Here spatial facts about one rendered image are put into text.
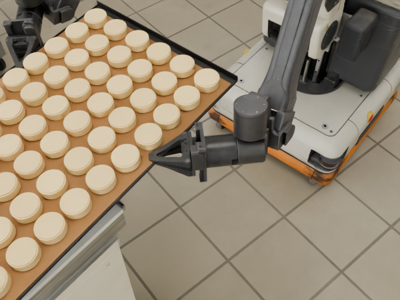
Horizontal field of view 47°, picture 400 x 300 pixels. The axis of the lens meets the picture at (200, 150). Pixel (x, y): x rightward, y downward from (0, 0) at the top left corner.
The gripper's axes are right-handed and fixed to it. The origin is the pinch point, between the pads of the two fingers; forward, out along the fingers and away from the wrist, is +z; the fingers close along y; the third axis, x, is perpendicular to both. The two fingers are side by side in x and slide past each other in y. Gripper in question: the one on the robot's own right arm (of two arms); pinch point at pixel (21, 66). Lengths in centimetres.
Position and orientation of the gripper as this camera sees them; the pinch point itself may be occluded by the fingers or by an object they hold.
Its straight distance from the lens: 105.5
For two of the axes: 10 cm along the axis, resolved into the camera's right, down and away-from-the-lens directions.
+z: 1.1, 8.0, -5.9
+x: 9.9, -1.1, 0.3
